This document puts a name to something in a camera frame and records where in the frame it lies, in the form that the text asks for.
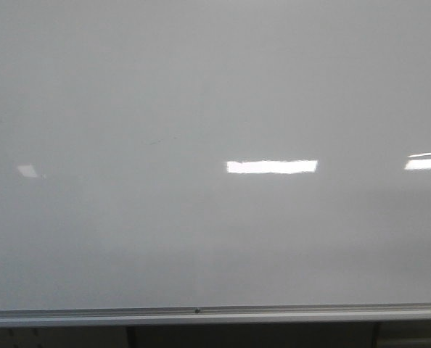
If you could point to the grey perforated panel below board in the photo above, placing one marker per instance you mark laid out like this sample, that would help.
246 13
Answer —
64 337

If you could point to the white whiteboard with aluminium frame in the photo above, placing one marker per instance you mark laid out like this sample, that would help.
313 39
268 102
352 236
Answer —
170 162

